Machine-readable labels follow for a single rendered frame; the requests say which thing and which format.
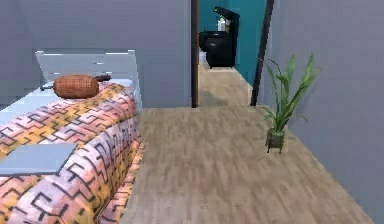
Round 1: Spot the green potted house plant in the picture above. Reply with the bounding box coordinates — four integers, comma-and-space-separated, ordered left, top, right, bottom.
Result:
258, 53, 321, 155

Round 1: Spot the white bed with patterned blanket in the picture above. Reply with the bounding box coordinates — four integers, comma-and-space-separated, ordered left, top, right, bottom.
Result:
0, 49, 146, 224

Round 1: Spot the orange woven cylinder pillow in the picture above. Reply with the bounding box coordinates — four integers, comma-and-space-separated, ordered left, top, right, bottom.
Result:
52, 74, 100, 100

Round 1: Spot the grey closed laptop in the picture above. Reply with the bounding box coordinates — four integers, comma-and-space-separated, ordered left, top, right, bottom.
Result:
0, 143, 79, 177

